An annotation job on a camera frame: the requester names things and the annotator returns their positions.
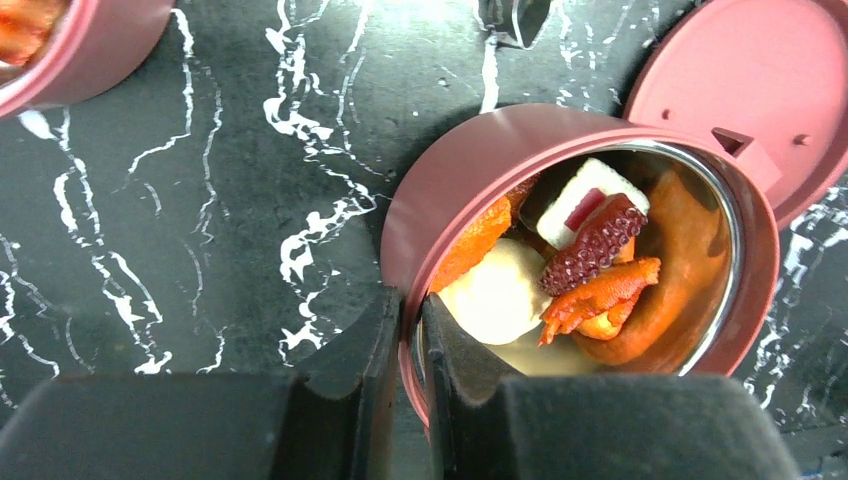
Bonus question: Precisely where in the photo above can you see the orange shrimp piece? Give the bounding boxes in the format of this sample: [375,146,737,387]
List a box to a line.
[538,257,661,346]

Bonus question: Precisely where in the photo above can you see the dark red round lid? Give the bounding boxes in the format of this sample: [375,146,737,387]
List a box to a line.
[624,1,847,227]

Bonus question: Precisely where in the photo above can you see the purple octopus tentacle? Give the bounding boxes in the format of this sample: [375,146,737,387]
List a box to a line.
[538,193,648,297]

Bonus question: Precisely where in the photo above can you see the orange fried food piece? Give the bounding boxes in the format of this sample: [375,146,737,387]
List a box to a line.
[429,196,512,292]

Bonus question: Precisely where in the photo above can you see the white steamed bun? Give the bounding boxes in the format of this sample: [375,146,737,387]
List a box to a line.
[438,239,552,345]

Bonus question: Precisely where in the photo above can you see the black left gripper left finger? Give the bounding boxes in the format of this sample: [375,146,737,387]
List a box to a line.
[1,288,401,479]

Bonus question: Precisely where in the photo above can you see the red steel lunch bowl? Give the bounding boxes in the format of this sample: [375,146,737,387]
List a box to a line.
[1,0,175,118]
[380,104,780,423]

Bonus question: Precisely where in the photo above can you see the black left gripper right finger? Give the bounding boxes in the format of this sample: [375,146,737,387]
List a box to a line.
[421,296,801,479]

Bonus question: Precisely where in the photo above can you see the metal serving tongs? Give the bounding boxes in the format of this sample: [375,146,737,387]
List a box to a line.
[476,0,552,50]

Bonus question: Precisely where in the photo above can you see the black white sushi piece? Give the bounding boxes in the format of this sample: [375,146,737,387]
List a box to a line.
[530,157,650,249]

